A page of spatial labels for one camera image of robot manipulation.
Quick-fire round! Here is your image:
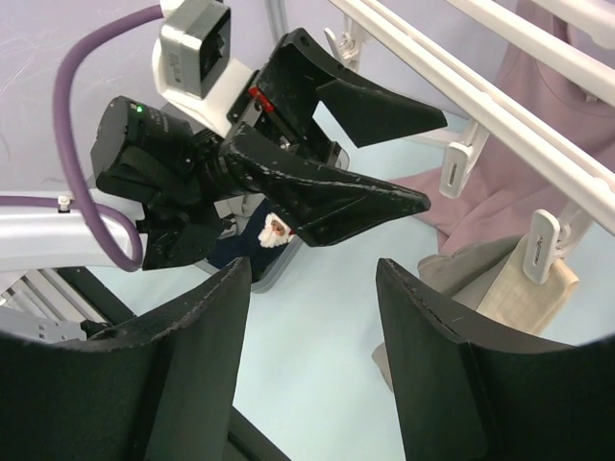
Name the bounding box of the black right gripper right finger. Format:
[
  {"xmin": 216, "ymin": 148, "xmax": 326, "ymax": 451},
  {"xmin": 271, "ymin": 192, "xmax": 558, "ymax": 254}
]
[{"xmin": 376, "ymin": 258, "xmax": 614, "ymax": 461}]

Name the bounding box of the beige sock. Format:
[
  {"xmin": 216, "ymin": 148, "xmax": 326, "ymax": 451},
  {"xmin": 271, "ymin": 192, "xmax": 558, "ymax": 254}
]
[{"xmin": 372, "ymin": 234, "xmax": 581, "ymax": 385}]

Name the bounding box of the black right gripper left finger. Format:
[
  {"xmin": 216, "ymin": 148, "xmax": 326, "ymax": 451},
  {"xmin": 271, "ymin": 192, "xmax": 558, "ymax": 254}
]
[{"xmin": 1, "ymin": 259, "xmax": 251, "ymax": 460}]

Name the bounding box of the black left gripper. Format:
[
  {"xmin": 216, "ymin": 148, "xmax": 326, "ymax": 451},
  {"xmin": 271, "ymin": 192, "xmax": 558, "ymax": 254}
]
[{"xmin": 91, "ymin": 28, "xmax": 430, "ymax": 270}]

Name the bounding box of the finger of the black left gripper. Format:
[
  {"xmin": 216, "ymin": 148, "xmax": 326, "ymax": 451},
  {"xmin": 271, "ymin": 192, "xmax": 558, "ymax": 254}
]
[{"xmin": 316, "ymin": 80, "xmax": 447, "ymax": 147}]

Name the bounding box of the white clip drying hanger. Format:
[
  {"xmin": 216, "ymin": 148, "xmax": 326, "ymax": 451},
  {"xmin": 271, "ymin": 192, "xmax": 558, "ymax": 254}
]
[{"xmin": 333, "ymin": 1, "xmax": 614, "ymax": 233}]

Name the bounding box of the grey plastic bin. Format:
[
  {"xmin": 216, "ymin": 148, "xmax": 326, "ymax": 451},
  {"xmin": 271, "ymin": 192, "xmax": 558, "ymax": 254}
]
[{"xmin": 251, "ymin": 238, "xmax": 304, "ymax": 294}]

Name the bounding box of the navy santa sock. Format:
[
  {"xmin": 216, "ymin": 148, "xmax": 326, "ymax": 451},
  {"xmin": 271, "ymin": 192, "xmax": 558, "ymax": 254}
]
[{"xmin": 207, "ymin": 199, "xmax": 296, "ymax": 282}]

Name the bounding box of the pink tank top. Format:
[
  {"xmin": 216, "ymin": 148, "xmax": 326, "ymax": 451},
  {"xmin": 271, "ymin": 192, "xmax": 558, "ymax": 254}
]
[{"xmin": 383, "ymin": 0, "xmax": 615, "ymax": 260}]

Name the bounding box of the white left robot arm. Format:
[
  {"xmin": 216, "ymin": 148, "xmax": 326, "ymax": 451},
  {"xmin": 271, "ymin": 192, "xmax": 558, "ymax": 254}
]
[{"xmin": 1, "ymin": 10, "xmax": 447, "ymax": 272}]

